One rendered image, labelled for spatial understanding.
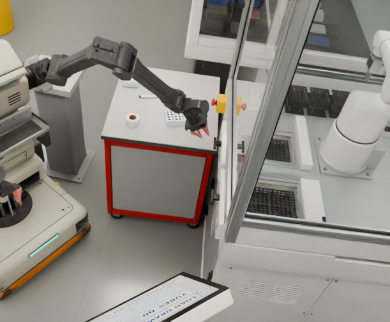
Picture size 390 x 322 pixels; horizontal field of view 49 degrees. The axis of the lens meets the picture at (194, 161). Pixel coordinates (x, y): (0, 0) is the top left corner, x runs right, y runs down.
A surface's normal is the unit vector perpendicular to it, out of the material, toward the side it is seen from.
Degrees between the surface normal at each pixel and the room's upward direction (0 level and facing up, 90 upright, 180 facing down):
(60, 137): 90
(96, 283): 0
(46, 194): 0
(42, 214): 0
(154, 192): 90
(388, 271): 90
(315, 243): 90
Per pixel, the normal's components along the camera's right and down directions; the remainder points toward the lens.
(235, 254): -0.07, 0.72
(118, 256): 0.12, -0.68
